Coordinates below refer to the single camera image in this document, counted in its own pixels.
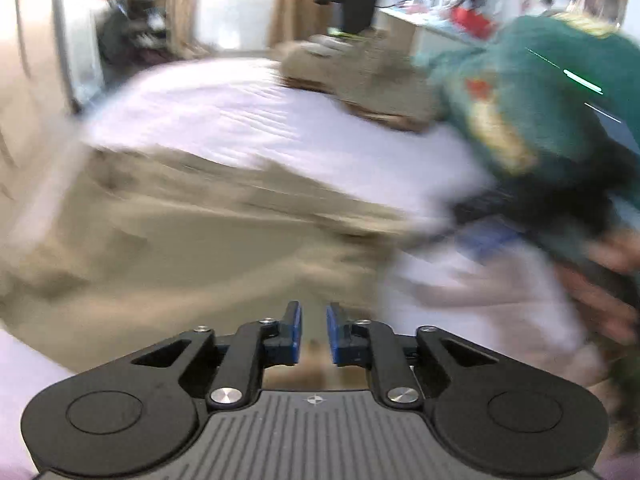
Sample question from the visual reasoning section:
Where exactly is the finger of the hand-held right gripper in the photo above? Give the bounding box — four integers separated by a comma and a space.
462, 225, 531, 263
452, 185, 531, 233

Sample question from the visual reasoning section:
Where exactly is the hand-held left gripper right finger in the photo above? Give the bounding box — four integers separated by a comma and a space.
326, 302, 501, 407

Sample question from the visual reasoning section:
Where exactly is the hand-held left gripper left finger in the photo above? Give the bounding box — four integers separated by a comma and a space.
131, 301, 303, 408

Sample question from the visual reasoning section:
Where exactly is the beige cloth garment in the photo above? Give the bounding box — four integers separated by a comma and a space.
0, 147, 426, 376

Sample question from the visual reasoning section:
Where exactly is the person's right hand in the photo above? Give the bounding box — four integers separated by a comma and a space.
557, 227, 640, 346

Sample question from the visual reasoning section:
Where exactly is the green printed plush blanket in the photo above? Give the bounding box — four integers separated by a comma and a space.
412, 14, 640, 261

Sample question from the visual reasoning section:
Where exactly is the brown knitted cloth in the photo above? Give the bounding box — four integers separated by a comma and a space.
277, 30, 441, 133

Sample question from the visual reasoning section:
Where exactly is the red box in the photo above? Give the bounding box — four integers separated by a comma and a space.
450, 5, 496, 36

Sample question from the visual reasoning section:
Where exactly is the white desk with clutter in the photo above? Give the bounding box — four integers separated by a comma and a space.
377, 0, 501, 61

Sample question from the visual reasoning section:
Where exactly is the bed with white sheet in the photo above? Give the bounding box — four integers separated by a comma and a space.
0, 57, 608, 480

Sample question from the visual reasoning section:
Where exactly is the tan curtain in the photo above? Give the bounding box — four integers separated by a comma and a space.
267, 0, 346, 51
120, 0, 201, 58

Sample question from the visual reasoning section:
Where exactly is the dark shoe rack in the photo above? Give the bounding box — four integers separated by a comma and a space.
95, 0, 173, 91

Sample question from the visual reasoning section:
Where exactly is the beige wardrobe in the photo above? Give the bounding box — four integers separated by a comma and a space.
0, 0, 76, 201

